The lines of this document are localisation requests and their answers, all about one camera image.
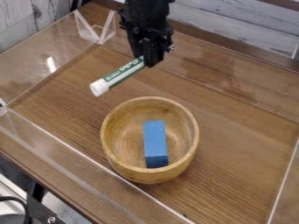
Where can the black metal table frame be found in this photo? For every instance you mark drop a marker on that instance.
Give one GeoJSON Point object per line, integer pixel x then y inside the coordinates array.
{"type": "Point", "coordinates": [40, 213]}

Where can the blue rectangular block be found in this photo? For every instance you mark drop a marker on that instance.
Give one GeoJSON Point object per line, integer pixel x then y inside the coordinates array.
{"type": "Point", "coordinates": [155, 144]}

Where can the green and white marker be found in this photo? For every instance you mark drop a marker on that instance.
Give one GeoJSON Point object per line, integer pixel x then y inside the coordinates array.
{"type": "Point", "coordinates": [101, 85]}

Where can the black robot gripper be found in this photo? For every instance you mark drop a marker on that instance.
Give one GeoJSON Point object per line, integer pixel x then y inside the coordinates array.
{"type": "Point", "coordinates": [144, 20]}

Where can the brown wooden bowl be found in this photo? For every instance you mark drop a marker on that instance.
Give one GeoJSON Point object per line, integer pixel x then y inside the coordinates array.
{"type": "Point", "coordinates": [123, 138]}

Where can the clear acrylic tray wall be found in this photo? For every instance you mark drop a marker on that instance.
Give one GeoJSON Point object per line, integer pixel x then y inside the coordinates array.
{"type": "Point", "coordinates": [241, 180]}

